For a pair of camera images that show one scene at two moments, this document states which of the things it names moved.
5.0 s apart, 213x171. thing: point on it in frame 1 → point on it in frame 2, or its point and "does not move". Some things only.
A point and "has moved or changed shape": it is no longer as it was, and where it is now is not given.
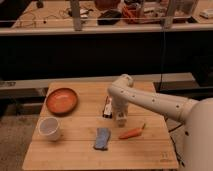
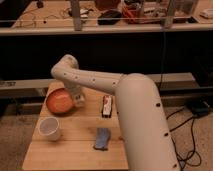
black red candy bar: (107, 112) does not move
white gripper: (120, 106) → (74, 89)
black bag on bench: (109, 17) does not move
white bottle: (121, 117) has moved or changed shape
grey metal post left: (75, 13) does not move
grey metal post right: (168, 19) does not move
